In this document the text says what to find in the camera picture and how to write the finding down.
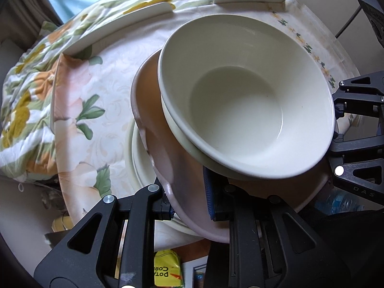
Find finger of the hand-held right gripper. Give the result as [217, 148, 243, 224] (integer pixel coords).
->
[326, 131, 384, 205]
[331, 71, 384, 118]

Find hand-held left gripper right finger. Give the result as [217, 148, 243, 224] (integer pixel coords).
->
[202, 166, 351, 288]

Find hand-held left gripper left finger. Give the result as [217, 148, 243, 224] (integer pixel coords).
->
[34, 178, 175, 288]

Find pink plastic basin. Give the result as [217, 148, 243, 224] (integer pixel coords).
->
[130, 47, 330, 244]

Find large cream plate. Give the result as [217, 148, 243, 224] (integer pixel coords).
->
[131, 123, 204, 238]

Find cream bowl with heart print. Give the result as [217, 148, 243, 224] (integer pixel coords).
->
[161, 94, 231, 181]

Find plain cream bowl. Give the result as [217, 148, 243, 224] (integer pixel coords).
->
[157, 14, 336, 178]

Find clear water bottle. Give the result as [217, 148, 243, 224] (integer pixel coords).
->
[314, 190, 366, 215]

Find yellow snack packet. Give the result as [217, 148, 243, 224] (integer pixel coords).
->
[154, 249, 184, 288]

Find dark grey device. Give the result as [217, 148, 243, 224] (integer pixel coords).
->
[358, 0, 384, 49]

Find dark flat box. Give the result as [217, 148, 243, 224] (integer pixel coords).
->
[44, 232, 60, 248]

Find beige floral tablecloth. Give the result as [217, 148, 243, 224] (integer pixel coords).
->
[50, 0, 362, 246]

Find floral blanket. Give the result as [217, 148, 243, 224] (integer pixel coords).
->
[0, 0, 264, 183]

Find brown curtain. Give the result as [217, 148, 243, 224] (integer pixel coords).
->
[5, 0, 64, 33]

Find black cables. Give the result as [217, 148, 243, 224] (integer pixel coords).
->
[334, 0, 371, 39]

